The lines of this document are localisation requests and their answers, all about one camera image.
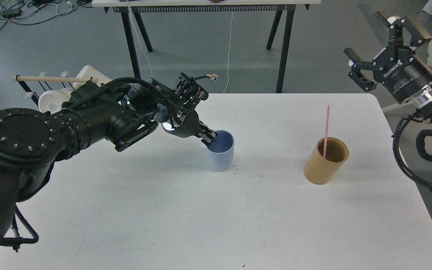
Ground wooden rack dowel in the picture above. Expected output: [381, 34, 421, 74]
[12, 75, 98, 83]

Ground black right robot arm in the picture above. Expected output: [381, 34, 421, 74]
[343, 12, 432, 191]

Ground bamboo cylinder holder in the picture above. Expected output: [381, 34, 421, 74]
[303, 137, 349, 185]

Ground black wire cup rack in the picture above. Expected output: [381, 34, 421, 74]
[17, 81, 39, 105]

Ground blue plastic cup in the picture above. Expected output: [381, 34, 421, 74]
[207, 130, 235, 171]

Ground floor cables bundle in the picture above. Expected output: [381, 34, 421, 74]
[0, 0, 93, 51]

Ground background trestle table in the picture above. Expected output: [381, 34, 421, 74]
[91, 0, 322, 94]

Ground white hanging cord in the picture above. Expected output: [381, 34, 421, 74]
[223, 11, 234, 94]

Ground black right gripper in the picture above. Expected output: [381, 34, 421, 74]
[343, 11, 432, 105]

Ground white cup on rack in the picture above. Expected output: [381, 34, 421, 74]
[38, 65, 111, 114]

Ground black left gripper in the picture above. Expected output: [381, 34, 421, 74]
[162, 111, 217, 147]

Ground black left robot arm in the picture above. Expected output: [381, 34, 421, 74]
[0, 73, 218, 250]

